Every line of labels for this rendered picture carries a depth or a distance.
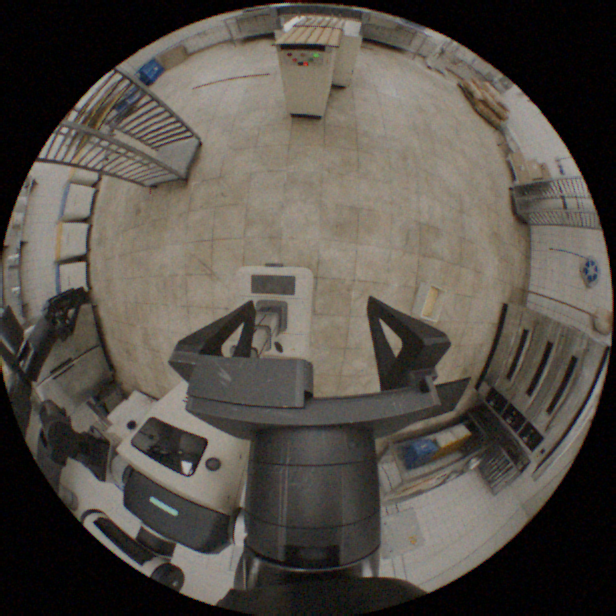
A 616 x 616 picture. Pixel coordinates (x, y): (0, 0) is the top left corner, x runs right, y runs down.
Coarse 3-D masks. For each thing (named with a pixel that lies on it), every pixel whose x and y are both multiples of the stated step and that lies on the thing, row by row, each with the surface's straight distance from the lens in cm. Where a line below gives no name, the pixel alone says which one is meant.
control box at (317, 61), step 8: (288, 56) 157; (296, 56) 156; (304, 56) 155; (312, 56) 154; (320, 56) 154; (288, 64) 161; (296, 64) 160; (304, 64) 158; (312, 64) 158; (320, 64) 157
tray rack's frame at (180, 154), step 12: (60, 132) 207; (144, 144) 241; (180, 144) 222; (192, 144) 208; (156, 156) 243; (168, 156) 224; (180, 156) 208; (192, 156) 199; (84, 168) 201; (156, 168) 229; (180, 168) 197; (132, 180) 224; (156, 180) 217; (168, 180) 201; (180, 180) 193
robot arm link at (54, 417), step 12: (48, 420) 45; (60, 420) 44; (48, 432) 45; (60, 432) 45; (72, 432) 46; (48, 444) 48; (60, 444) 46; (72, 444) 47; (36, 456) 54; (48, 456) 49; (60, 456) 47; (48, 468) 51; (60, 468) 51; (48, 480) 53
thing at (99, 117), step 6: (108, 102) 185; (114, 102) 158; (102, 108) 191; (108, 108) 163; (96, 114) 201; (102, 114) 172; (96, 120) 174; (102, 120) 152; (90, 126) 188; (96, 126) 155; (84, 138) 178; (78, 144) 194; (72, 156) 196
